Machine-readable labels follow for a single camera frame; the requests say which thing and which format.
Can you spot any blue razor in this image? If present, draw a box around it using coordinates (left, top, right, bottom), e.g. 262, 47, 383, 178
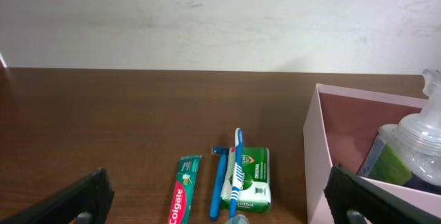
209, 147, 229, 221

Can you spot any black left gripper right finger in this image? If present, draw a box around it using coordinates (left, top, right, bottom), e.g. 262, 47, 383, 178
324, 166, 440, 224

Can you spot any blue white toothbrush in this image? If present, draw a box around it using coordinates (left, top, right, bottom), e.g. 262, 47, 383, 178
228, 128, 245, 223

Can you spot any green Dettol soap bar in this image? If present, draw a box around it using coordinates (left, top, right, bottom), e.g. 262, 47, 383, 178
220, 147, 271, 214

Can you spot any pink box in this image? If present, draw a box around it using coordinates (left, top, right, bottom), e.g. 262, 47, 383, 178
303, 84, 440, 223

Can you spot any clear foam soap pump bottle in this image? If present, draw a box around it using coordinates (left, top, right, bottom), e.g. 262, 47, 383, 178
357, 69, 440, 194

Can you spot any green Colgate toothpaste tube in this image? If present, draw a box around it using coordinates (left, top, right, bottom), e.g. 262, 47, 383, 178
167, 155, 202, 224

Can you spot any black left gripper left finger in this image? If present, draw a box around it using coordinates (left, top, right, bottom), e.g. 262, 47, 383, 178
1, 167, 114, 224

